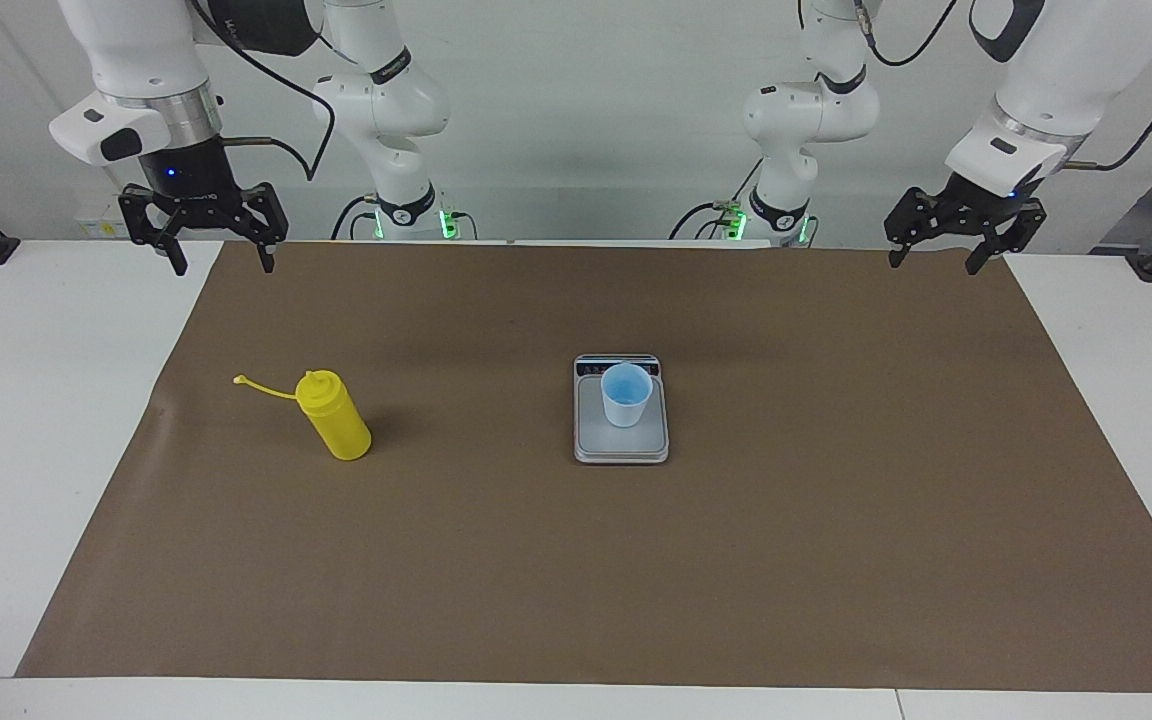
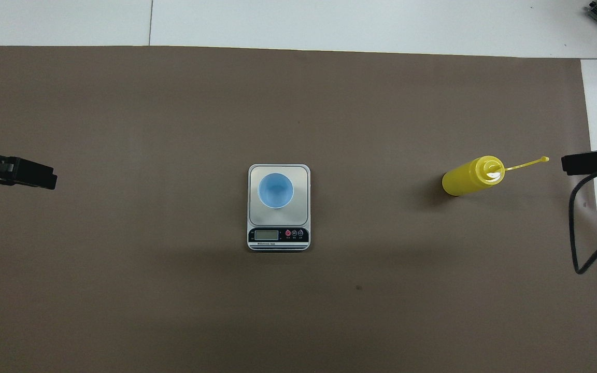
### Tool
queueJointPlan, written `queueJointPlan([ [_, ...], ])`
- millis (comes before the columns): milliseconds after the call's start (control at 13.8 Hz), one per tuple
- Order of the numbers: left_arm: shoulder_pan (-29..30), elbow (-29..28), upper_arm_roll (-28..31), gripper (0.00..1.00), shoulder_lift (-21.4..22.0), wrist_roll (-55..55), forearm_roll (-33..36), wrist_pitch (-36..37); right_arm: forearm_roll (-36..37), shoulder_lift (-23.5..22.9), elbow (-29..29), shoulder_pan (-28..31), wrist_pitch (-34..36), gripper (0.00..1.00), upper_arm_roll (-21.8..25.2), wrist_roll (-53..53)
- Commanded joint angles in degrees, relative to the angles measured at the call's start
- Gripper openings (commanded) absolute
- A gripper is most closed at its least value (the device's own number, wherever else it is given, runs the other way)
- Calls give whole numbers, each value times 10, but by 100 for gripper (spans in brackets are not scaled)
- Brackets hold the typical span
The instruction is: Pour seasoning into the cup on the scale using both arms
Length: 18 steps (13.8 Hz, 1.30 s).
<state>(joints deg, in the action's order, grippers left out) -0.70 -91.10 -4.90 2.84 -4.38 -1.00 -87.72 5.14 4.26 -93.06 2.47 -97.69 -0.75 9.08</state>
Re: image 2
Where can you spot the brown table mat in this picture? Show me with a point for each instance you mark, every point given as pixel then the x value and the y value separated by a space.
pixel 174 311

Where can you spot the silver digital kitchen scale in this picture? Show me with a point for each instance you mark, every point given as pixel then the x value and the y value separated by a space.
pixel 278 238

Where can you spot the yellow squeeze bottle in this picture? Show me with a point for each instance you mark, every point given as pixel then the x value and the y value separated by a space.
pixel 464 178

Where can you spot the light blue plastic cup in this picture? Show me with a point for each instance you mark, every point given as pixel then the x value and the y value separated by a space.
pixel 275 190

